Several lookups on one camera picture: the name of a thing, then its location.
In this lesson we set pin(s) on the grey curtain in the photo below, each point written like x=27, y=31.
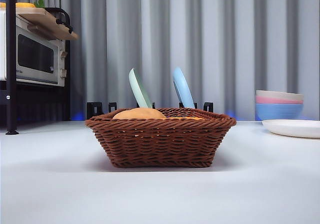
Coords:
x=225, y=34

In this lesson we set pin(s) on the cream toaster oven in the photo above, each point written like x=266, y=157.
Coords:
x=37, y=57

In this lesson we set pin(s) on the black dish rack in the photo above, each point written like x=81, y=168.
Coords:
x=92, y=109

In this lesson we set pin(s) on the green leaf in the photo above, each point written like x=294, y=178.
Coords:
x=40, y=3

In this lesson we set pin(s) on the black metal shelf frame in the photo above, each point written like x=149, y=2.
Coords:
x=11, y=47

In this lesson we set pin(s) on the pale green plate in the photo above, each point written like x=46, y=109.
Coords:
x=138, y=91

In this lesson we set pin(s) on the orange toy corn cob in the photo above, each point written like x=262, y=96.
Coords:
x=185, y=118

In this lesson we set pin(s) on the pale blue plate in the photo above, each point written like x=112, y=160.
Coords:
x=182, y=89

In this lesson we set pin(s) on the pink bowl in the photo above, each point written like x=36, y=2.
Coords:
x=267, y=100

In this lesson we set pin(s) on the white plate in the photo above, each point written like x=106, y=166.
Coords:
x=292, y=128

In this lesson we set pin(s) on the wooden cutting board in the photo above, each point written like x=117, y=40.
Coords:
x=50, y=22

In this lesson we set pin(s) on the brown toy potato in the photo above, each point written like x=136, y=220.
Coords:
x=140, y=114

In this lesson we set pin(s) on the yellow orange fruit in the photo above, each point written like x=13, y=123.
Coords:
x=25, y=5

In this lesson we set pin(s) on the brown wicker basket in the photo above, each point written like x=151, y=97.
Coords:
x=160, y=144

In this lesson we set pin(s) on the white box appliance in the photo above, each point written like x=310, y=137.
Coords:
x=2, y=47

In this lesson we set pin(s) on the blue bowl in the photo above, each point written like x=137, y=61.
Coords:
x=280, y=111

